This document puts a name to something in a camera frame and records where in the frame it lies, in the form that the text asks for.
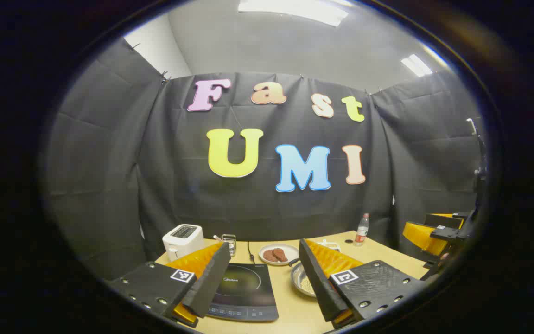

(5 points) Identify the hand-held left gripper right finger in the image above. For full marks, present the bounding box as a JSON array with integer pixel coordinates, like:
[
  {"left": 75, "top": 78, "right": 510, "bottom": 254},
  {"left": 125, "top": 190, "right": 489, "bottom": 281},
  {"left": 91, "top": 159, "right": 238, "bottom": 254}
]
[{"left": 299, "top": 238, "right": 427, "bottom": 330}]

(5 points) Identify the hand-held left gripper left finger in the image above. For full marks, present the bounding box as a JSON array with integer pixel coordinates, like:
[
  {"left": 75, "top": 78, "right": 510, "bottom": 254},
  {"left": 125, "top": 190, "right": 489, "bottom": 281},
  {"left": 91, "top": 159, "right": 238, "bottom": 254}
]
[{"left": 107, "top": 241, "right": 231, "bottom": 328}]

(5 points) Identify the stainless steel pot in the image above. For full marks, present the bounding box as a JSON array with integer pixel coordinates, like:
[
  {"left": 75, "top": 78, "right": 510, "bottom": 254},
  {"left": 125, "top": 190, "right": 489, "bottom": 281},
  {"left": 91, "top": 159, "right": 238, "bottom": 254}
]
[{"left": 288, "top": 258, "right": 318, "bottom": 297}]

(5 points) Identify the black induction cooktop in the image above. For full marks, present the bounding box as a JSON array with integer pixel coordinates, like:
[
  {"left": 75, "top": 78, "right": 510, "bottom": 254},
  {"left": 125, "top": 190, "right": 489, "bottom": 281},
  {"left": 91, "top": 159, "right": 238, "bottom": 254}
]
[{"left": 204, "top": 263, "right": 279, "bottom": 322}]

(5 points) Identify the round white plate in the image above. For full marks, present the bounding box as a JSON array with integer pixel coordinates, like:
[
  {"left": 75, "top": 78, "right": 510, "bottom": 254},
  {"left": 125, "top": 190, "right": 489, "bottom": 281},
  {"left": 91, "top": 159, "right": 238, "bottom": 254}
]
[{"left": 259, "top": 244, "right": 300, "bottom": 265}]

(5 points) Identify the white toaster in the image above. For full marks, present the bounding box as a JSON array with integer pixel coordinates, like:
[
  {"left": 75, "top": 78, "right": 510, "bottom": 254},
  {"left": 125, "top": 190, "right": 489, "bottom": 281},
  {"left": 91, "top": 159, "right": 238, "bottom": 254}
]
[{"left": 162, "top": 224, "right": 205, "bottom": 261}]

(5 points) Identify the clear plastic water bottle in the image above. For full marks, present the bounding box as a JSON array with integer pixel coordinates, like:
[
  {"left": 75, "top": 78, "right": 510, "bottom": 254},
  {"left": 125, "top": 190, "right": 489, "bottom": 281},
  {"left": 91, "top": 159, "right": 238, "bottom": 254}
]
[{"left": 354, "top": 213, "right": 370, "bottom": 247}]

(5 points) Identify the black backdrop cloth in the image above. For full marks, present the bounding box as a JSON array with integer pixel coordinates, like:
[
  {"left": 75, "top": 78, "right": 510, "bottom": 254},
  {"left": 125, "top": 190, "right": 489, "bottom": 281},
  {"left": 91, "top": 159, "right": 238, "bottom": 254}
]
[{"left": 44, "top": 37, "right": 485, "bottom": 279}]

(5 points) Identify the small ceiling light panel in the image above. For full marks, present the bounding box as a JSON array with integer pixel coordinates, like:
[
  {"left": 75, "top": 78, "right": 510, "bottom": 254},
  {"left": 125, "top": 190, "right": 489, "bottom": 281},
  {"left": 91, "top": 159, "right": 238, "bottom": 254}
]
[{"left": 400, "top": 54, "right": 433, "bottom": 77}]

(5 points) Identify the large ceiling light panel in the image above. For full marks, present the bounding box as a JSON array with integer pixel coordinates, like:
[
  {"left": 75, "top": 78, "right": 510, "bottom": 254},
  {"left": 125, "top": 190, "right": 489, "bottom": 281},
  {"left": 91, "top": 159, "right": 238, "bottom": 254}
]
[{"left": 238, "top": 0, "right": 349, "bottom": 27}]

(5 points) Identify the metal wire holder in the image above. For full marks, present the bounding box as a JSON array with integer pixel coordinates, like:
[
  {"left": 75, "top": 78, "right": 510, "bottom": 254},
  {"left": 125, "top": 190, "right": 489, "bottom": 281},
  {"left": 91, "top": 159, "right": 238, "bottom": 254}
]
[{"left": 221, "top": 234, "right": 237, "bottom": 257}]

